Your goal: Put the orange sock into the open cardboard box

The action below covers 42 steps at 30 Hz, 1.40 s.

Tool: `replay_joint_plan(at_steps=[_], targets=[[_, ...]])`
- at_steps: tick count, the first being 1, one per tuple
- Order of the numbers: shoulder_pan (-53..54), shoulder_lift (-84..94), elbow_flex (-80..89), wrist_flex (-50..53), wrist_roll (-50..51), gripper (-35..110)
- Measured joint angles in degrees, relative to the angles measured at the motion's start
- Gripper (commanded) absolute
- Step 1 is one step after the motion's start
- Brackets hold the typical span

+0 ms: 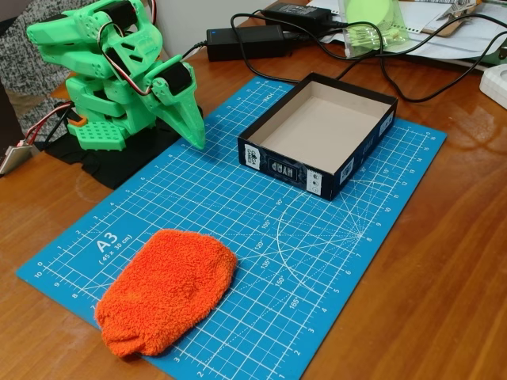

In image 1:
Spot orange fluffy cloth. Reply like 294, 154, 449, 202
93, 228, 238, 359

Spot long black curved cable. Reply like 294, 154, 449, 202
330, 15, 507, 103

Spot clear green plastic cup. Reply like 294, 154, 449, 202
340, 0, 410, 60

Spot brown clipboard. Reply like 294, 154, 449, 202
420, 0, 483, 37

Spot white paper sheets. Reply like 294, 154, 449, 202
307, 0, 507, 73

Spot black power adapter blue light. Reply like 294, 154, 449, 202
205, 24, 291, 63

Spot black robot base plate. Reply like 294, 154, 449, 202
44, 103, 205, 190

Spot black slim power adapter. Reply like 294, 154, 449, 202
261, 1, 334, 25

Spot thin black power cable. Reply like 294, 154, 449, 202
180, 39, 209, 63

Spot dark blue cardboard box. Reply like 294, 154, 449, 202
237, 71, 398, 202

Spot silver binder clip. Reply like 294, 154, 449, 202
436, 0, 477, 21

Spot red and black wires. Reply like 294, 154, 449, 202
22, 101, 76, 148

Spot silver connector board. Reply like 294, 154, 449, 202
0, 143, 40, 176

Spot grey speckled fabric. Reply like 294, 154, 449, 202
0, 0, 80, 138

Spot white power strip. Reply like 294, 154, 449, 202
478, 64, 507, 108

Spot blue A3 cutting mat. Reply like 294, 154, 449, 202
15, 75, 448, 380

